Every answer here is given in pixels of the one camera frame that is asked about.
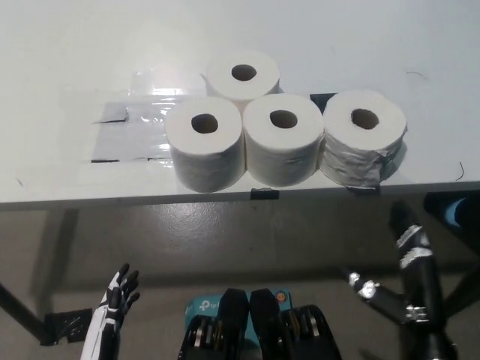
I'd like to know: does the grey tape patch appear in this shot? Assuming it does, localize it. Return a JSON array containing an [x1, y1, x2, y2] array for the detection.
[[89, 99, 177, 164]]

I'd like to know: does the taped toilet paper roll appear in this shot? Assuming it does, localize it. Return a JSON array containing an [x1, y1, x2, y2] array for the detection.
[[322, 89, 408, 188]]

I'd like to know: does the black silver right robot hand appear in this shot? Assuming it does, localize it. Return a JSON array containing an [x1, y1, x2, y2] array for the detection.
[[344, 200, 449, 329]]

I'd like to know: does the small black tape piece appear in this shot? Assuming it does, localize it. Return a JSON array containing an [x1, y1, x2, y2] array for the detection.
[[250, 188, 281, 200]]

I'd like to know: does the plain white toilet paper roll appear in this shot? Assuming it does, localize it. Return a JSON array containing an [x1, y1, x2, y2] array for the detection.
[[205, 49, 282, 103], [242, 93, 326, 188], [164, 96, 244, 194]]

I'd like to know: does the dark object with blue part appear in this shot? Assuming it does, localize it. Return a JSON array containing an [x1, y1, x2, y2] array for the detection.
[[423, 191, 480, 228]]

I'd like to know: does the teal tp-link box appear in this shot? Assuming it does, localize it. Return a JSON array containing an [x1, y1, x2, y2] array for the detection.
[[183, 286, 293, 331]]

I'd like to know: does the black diagonal table leg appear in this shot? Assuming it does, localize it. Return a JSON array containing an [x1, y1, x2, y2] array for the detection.
[[444, 262, 480, 320], [0, 280, 50, 341]]

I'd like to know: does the large black tape patch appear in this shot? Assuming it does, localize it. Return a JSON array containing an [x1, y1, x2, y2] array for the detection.
[[309, 91, 333, 112]]

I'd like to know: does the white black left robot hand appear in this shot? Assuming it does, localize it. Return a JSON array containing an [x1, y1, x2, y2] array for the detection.
[[82, 263, 142, 360]]

